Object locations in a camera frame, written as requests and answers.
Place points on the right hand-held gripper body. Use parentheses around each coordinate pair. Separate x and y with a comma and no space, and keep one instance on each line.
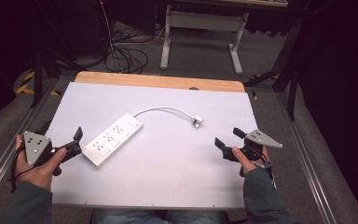
(261,138)

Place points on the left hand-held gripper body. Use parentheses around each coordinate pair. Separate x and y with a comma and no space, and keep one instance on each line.
(37,146)

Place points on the white power strip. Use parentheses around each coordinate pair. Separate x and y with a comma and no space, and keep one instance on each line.
(112,140)

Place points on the person's right hand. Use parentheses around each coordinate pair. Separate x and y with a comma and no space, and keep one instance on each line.
(248,163)

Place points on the person's left hand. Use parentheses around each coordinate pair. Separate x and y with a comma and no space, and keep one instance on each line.
(38,175)

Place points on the white plug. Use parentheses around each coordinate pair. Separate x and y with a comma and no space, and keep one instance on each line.
(197,120)

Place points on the black tripod stand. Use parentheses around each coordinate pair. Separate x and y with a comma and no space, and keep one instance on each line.
(287,74)
(38,74)

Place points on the white table board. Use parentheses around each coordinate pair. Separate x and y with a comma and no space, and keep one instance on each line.
(167,161)

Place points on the wooden table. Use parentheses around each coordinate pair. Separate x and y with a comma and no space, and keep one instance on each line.
(155,81)

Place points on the person's legs in jeans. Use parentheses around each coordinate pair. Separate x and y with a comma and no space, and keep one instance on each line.
(158,216)

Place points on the aluminium floor rail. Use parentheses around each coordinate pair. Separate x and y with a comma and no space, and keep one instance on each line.
(304,161)
(15,140)

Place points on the white metal desk frame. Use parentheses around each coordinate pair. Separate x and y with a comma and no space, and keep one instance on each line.
(203,20)

